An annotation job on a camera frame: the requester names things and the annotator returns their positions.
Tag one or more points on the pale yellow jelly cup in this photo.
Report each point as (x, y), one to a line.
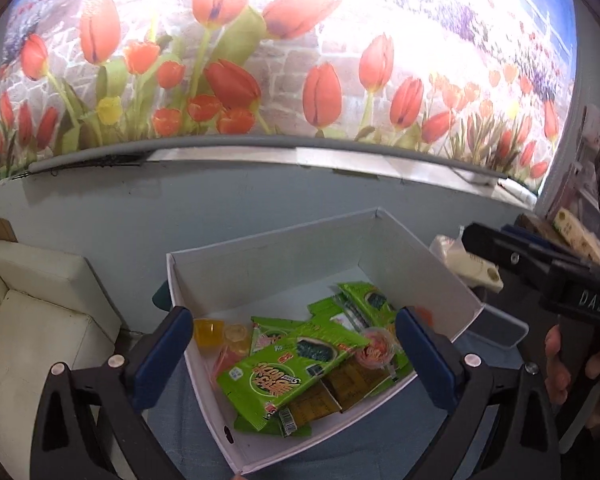
(237, 339)

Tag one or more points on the red jelly cup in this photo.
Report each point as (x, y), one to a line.
(221, 367)

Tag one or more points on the wooden shelf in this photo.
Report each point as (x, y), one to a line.
(530, 225)

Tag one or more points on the blue tablecloth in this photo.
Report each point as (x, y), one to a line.
(190, 440)

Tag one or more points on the grey poster rail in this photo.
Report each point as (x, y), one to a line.
(260, 140)

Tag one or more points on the cream patterned box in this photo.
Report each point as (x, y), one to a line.
(575, 235)

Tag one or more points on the white storage box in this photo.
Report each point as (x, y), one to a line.
(270, 270)

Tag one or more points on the narrow green snack packet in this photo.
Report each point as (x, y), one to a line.
(272, 335)

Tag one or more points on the white leather sofa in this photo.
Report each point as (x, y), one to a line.
(40, 330)

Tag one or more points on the clear plastic tray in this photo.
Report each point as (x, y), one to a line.
(500, 327)

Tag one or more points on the brown cardboard piece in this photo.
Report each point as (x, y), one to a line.
(0, 227)

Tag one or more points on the person's right hand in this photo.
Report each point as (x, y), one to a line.
(555, 365)

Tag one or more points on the yellow snack packet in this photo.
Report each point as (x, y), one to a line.
(310, 405)
(360, 385)

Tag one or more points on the tulip wall poster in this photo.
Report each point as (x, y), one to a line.
(290, 45)

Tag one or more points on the dark green object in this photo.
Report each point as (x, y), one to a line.
(161, 297)

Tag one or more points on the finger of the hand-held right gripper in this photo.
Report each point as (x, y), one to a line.
(545, 245)
(500, 252)

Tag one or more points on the green seaweed snack packet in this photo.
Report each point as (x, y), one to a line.
(372, 302)

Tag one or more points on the pink jelly cup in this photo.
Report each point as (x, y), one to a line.
(375, 350)

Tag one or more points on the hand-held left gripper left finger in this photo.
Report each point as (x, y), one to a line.
(162, 355)

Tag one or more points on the large green snack packet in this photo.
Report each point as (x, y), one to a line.
(290, 370)

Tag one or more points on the green and white snack packet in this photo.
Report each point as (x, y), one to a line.
(330, 312)

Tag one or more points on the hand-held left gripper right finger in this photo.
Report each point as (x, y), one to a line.
(422, 355)

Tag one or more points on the white tissue pack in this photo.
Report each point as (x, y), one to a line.
(462, 260)

